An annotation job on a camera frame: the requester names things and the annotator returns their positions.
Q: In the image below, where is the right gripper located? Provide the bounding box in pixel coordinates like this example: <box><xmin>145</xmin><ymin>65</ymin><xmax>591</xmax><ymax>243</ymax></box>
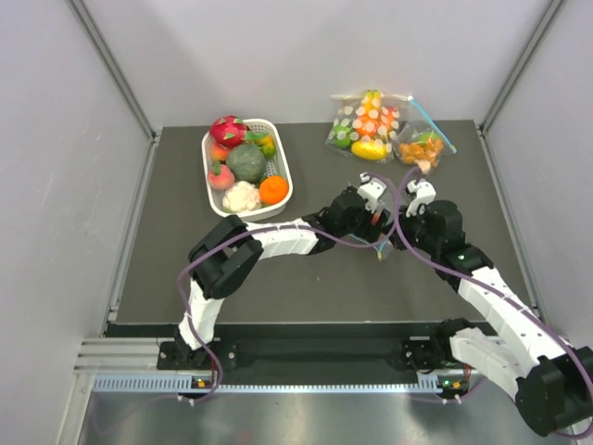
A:
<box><xmin>381</xmin><ymin>203</ymin><xmax>440</xmax><ymax>256</ymax></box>

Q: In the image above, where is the clear blue zip bag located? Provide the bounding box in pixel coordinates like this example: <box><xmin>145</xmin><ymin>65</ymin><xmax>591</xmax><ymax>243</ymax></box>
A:
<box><xmin>349</xmin><ymin>235</ymin><xmax>394</xmax><ymax>261</ymax></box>

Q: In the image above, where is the red fake dragon fruit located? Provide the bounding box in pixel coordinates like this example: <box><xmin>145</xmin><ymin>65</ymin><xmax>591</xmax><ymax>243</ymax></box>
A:
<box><xmin>209</xmin><ymin>115</ymin><xmax>249</xmax><ymax>148</ymax></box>

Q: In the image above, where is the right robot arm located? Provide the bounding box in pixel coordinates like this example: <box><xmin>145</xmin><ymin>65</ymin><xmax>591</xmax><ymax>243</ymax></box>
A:
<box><xmin>396</xmin><ymin>200</ymin><xmax>592</xmax><ymax>437</ymax></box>

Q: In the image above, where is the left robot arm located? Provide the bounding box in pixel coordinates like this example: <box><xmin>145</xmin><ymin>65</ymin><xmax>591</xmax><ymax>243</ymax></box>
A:
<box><xmin>175</xmin><ymin>179</ymin><xmax>394</xmax><ymax>368</ymax></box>

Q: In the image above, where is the small bag of orange pieces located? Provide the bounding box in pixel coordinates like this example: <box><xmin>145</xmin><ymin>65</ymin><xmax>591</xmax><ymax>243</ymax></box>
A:
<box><xmin>396</xmin><ymin>95</ymin><xmax>457</xmax><ymax>173</ymax></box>

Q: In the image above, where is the polka dot fruit bag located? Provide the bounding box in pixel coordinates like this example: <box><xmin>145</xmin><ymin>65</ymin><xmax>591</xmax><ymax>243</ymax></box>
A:
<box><xmin>325</xmin><ymin>89</ymin><xmax>412</xmax><ymax>163</ymax></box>

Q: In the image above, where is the orange fake tangerine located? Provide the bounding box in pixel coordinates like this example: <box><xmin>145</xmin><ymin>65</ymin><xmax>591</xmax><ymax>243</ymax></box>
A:
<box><xmin>259</xmin><ymin>175</ymin><xmax>289</xmax><ymax>206</ymax></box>

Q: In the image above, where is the white fake cauliflower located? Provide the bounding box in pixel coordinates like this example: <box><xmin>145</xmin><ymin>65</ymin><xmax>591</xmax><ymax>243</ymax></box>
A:
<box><xmin>222</xmin><ymin>181</ymin><xmax>261</xmax><ymax>213</ymax></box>

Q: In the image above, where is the green yellow fake lime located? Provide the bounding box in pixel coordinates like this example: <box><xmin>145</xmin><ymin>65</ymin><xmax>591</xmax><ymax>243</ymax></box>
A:
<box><xmin>256</xmin><ymin>134</ymin><xmax>276</xmax><ymax>159</ymax></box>

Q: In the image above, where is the green fake broccoli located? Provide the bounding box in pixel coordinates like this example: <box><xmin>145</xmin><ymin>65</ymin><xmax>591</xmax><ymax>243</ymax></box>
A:
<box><xmin>226</xmin><ymin>143</ymin><xmax>267</xmax><ymax>184</ymax></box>

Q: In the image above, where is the red fake peach in basket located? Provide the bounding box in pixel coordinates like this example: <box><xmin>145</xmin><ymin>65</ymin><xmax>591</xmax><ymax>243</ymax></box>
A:
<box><xmin>209</xmin><ymin>142</ymin><xmax>232</xmax><ymax>163</ymax></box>

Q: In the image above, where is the white plastic basket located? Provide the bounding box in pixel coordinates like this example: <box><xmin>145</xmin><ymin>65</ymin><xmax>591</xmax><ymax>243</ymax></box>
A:
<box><xmin>201</xmin><ymin>115</ymin><xmax>293</xmax><ymax>222</ymax></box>

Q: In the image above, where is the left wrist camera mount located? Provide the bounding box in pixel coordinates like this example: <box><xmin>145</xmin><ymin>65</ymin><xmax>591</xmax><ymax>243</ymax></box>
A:
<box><xmin>357</xmin><ymin>172</ymin><xmax>387</xmax><ymax>212</ymax></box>

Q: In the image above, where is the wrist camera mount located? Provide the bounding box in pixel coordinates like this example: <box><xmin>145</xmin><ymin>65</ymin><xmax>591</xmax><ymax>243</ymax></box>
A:
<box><xmin>357</xmin><ymin>172</ymin><xmax>387</xmax><ymax>212</ymax></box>
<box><xmin>406</xmin><ymin>179</ymin><xmax>436</xmax><ymax>217</ymax></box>

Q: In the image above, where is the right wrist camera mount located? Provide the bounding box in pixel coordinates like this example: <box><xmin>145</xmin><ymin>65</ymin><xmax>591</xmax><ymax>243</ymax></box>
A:
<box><xmin>406</xmin><ymin>179</ymin><xmax>436</xmax><ymax>217</ymax></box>

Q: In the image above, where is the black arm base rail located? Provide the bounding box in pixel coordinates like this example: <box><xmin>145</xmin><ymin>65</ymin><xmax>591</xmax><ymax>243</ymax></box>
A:
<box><xmin>157</xmin><ymin>322</ymin><xmax>462</xmax><ymax>385</ymax></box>

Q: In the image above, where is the grey cable duct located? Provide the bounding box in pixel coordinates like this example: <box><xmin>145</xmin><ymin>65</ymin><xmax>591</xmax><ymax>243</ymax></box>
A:
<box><xmin>93</xmin><ymin>375</ymin><xmax>468</xmax><ymax>394</ymax></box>

